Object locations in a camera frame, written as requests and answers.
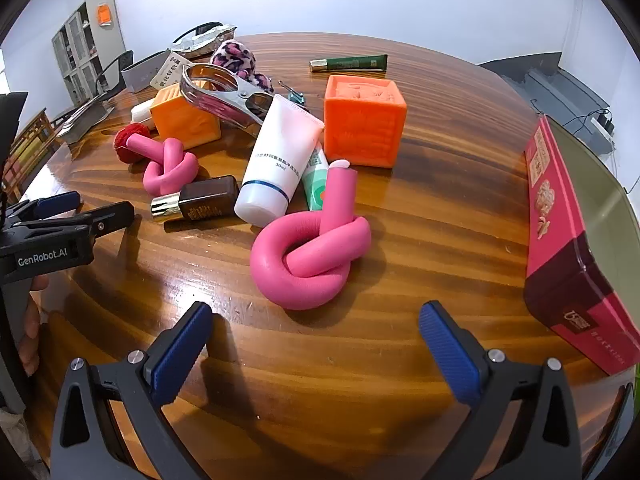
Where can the teal binder clip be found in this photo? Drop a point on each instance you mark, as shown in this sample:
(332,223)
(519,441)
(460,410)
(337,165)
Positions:
(295,96)

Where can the bagged white bandage roll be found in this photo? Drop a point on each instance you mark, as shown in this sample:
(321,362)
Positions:
(142,110)

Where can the black office chair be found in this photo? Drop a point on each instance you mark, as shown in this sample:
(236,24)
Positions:
(116,67)
(197,28)

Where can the small pink knotted foam tube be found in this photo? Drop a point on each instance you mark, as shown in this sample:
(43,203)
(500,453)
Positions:
(165,172)

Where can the person's left hand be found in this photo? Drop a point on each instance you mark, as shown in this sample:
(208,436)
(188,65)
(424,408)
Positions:
(32,330)

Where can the small orange cube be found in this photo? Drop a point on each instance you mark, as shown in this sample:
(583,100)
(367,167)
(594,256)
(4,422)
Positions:
(182,120)

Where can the large orange embossed cube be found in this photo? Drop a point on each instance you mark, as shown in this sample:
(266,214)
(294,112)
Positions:
(362,130)

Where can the wooden chairs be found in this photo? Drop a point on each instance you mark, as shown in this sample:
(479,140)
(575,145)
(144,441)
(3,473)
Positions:
(30,145)

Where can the pink shallow box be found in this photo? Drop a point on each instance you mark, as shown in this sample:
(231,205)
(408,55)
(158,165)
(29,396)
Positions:
(555,240)

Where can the pink leopard plush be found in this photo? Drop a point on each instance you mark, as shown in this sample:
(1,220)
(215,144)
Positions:
(232,57)

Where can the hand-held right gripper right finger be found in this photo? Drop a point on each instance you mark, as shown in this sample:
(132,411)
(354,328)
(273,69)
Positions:
(450,360)

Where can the large pink knotted foam tube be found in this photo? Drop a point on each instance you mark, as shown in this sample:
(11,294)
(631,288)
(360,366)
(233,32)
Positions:
(280,280)

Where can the white power strip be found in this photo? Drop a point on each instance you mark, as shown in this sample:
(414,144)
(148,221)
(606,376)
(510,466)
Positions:
(602,122)

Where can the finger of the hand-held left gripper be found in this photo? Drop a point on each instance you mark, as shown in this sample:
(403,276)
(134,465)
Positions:
(57,203)
(112,217)

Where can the grey filing cabinet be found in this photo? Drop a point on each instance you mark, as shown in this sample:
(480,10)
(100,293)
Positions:
(80,45)

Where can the brown bottle with gold cap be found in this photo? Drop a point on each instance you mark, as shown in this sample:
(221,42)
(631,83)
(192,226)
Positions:
(205,200)

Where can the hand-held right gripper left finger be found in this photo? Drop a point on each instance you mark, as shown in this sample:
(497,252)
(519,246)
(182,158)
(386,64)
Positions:
(182,355)

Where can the small green white tube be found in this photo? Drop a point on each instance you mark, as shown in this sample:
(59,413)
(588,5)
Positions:
(315,185)

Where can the white cream tube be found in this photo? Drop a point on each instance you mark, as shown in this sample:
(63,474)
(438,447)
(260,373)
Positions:
(275,170)

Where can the foil tray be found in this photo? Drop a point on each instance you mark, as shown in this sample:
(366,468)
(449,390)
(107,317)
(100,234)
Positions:
(200,41)

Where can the grey box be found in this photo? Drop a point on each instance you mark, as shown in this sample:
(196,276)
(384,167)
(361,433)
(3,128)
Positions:
(139,74)

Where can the green pen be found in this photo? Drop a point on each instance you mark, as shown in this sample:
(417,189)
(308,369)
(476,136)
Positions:
(350,63)

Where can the red pompom ball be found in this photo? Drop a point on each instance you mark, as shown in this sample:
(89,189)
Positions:
(129,146)

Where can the white paper packet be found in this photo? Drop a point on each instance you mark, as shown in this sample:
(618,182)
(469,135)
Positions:
(167,75)

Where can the grey flat object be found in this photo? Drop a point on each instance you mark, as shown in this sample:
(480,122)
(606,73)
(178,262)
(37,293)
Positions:
(85,120)

